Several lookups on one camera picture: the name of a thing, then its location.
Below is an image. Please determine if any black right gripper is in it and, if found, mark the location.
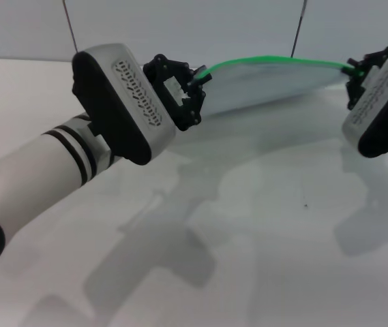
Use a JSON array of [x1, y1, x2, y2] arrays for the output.
[[346, 44, 388, 110]]

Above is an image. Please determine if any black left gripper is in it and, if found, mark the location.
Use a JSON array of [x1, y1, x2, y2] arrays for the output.
[[144, 53, 212, 132]]

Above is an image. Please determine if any transparent green-zip document bag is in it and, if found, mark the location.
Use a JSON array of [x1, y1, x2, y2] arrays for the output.
[[193, 54, 361, 119]]

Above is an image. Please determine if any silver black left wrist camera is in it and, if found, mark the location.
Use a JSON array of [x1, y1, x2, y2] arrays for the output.
[[72, 43, 176, 167]]

